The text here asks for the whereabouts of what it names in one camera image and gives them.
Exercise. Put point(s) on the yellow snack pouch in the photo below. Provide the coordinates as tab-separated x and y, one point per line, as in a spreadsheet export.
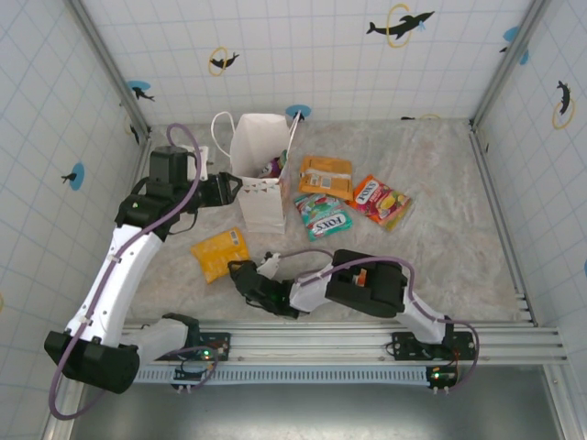
215	252

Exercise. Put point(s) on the cartoon animal paper bag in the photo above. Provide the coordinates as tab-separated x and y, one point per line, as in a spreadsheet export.
257	206

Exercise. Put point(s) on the orange snack pouch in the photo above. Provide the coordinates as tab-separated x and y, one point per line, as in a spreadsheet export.
325	176

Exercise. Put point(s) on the teal Fox's candy bag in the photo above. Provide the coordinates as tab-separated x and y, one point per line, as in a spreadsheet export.
323	217

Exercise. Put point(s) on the red Fox's candy bag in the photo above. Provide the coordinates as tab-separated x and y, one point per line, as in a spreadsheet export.
380	204

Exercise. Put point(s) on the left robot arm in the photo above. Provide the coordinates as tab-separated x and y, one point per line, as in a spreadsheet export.
128	256

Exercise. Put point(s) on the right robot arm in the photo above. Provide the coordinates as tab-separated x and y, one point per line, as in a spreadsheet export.
376	293

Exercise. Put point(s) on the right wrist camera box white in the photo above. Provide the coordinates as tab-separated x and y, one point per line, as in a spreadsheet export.
269	266

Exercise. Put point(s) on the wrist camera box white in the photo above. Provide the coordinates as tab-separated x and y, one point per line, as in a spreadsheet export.
206	153
269	266

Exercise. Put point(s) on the aluminium side rail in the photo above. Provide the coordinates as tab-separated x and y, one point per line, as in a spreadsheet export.
133	183
497	206

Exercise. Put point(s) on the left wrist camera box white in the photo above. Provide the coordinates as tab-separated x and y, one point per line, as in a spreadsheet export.
206	153

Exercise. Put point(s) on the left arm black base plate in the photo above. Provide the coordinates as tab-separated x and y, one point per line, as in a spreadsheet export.
215	344

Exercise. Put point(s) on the aluminium mounting rail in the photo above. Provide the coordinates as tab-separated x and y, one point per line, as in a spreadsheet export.
312	341

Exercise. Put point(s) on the aluminium corner post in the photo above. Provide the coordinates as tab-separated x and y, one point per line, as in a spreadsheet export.
509	64
110	69

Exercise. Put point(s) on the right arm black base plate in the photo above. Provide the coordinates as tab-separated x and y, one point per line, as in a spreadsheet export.
413	346

